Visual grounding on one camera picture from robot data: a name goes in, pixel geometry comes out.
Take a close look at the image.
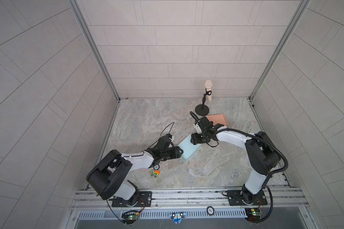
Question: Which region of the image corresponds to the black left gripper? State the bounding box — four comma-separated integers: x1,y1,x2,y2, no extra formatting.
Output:
158,146,184,160

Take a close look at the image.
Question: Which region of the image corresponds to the light blue cardboard box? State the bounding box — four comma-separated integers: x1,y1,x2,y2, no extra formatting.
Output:
178,135,201,161

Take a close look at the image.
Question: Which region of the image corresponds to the pink paper box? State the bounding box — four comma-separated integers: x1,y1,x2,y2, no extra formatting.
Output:
206,114,228,127

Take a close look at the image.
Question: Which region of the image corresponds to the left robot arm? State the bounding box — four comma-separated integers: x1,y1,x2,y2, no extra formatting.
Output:
86,135,183,206

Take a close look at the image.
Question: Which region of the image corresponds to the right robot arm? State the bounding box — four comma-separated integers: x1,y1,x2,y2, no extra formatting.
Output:
190,112,289,204

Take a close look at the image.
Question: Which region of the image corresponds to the small colourful toy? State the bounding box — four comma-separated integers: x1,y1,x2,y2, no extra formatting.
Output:
150,169,160,177

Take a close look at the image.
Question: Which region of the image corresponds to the beige microphone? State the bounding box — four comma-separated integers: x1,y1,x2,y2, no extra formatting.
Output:
204,80,213,102

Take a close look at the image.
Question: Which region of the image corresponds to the blue sticker marker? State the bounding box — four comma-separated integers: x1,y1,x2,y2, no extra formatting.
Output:
170,212,186,225

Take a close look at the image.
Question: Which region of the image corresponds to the round black white badge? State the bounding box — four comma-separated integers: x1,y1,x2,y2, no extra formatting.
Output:
206,206,215,216

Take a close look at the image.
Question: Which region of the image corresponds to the left green circuit board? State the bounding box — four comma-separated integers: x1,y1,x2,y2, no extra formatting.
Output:
121,210,140,225

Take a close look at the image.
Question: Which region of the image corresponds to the green circuit board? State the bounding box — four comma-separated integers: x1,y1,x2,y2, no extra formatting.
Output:
121,210,140,225
245,208,262,222

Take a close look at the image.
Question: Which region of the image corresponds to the right green circuit board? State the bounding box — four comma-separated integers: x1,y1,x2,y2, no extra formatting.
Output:
245,208,262,222

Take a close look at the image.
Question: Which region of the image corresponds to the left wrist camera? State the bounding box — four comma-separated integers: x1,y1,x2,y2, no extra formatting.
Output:
165,133,174,142

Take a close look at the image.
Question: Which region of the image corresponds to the black corrugated cable conduit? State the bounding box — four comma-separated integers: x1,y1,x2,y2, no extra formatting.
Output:
189,111,289,188

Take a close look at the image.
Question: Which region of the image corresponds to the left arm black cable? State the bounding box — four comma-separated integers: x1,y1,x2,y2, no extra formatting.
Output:
147,122,175,149

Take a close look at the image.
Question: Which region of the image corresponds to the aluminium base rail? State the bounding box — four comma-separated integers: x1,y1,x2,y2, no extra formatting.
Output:
69,186,310,220

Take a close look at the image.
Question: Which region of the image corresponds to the aluminium corner post right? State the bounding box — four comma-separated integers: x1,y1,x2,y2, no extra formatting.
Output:
249,0,311,102

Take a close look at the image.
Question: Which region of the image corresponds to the aluminium corner post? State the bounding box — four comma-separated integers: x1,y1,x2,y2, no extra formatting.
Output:
69,0,121,103
249,0,311,102

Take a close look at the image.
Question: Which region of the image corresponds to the aluminium corner post left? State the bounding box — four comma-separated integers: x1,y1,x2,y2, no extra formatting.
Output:
69,0,121,103

